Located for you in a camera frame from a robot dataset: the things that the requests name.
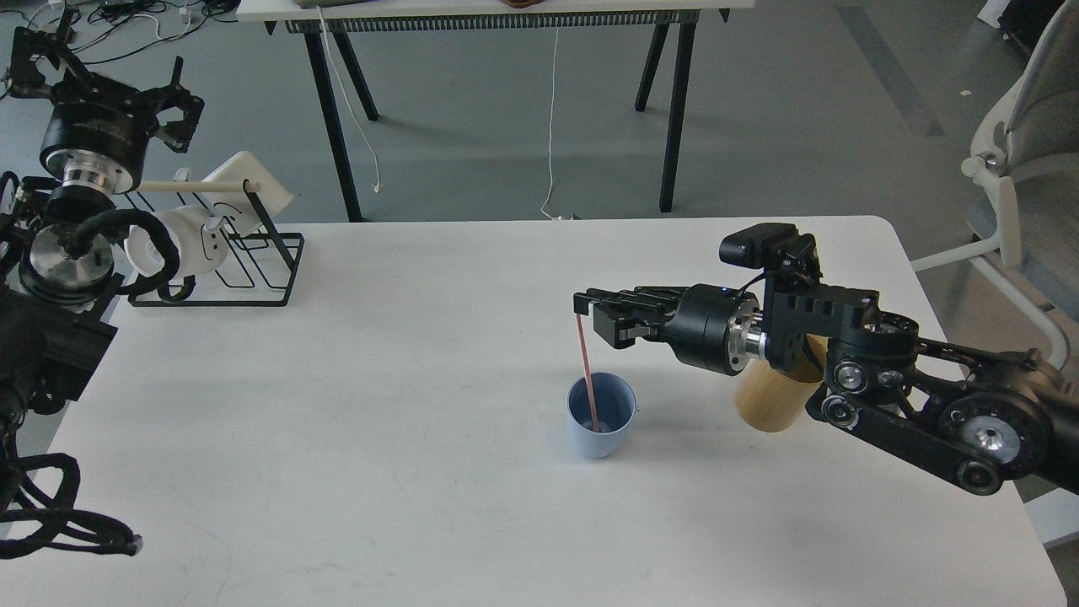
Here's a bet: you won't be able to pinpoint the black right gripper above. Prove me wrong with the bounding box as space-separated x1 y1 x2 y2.
573 284 760 376

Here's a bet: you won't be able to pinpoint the black wire dish rack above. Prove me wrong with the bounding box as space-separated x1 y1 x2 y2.
125 180 305 308

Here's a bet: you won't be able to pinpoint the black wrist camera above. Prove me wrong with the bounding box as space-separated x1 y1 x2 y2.
718 223 822 284

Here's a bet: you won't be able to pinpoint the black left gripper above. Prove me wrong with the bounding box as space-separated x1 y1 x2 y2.
4 5 205 195

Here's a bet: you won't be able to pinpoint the pink chopstick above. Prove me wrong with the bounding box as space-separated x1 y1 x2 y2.
574 314 602 432

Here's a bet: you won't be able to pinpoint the white background table black legs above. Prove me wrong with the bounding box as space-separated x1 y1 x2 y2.
235 0 756 223

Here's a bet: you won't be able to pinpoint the blue plastic cup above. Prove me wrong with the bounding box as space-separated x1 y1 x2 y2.
566 372 637 459

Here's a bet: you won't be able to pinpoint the white hanging cable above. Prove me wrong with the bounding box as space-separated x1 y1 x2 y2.
316 6 383 195
540 25 576 222

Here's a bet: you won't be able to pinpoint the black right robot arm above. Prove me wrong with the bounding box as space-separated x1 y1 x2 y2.
573 282 1078 496

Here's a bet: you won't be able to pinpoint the white office chair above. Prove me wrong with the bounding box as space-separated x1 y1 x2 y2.
912 1 1078 370

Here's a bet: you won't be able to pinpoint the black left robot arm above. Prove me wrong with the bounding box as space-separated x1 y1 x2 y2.
1 8 204 560

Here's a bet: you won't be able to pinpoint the white ceramic mug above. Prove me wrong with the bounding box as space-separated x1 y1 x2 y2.
124 205 230 279

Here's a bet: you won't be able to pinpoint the tan bamboo cylinder holder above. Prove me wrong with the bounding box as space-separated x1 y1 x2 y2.
733 335 827 432

